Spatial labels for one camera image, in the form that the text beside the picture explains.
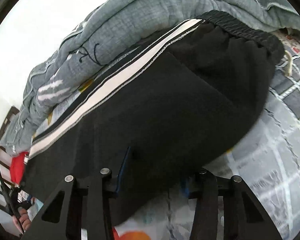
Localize red pillow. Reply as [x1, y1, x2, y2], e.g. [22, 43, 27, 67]
[10, 152, 29, 185]

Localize fruit print grey bedsheet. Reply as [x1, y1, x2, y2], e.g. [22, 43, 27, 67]
[31, 28, 300, 240]

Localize person's left hand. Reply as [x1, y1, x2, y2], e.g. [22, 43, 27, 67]
[12, 209, 31, 234]

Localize grey quilted blanket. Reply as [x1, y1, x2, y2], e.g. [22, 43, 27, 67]
[0, 0, 300, 157]

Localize dark wooden headboard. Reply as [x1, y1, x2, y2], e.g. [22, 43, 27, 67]
[0, 106, 19, 213]

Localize black pants with white stripe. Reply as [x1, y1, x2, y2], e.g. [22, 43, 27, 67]
[23, 11, 285, 225]

